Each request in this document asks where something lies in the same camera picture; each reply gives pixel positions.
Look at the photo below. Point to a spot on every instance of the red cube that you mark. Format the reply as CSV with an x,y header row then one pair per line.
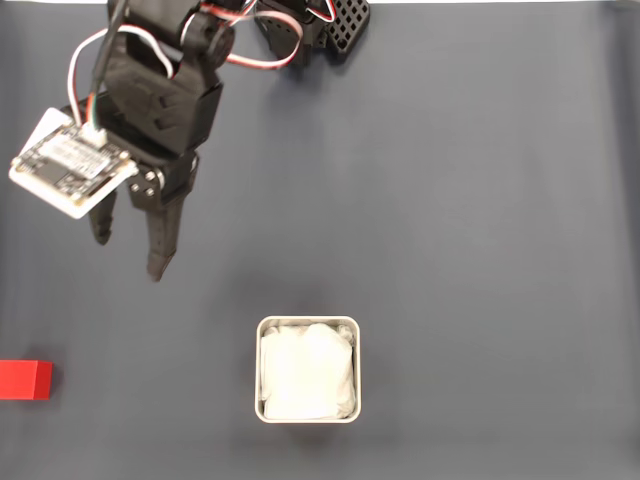
x,y
25,380

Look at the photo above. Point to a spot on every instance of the square silver metal box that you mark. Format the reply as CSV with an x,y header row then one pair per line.
x,y
258,380

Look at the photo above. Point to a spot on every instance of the white crumpled cloth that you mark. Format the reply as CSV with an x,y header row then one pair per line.
x,y
305,370

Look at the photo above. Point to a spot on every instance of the grey table mat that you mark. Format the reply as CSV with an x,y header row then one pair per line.
x,y
475,200

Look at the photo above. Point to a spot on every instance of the camera board on white mount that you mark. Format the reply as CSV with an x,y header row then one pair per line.
x,y
65,160

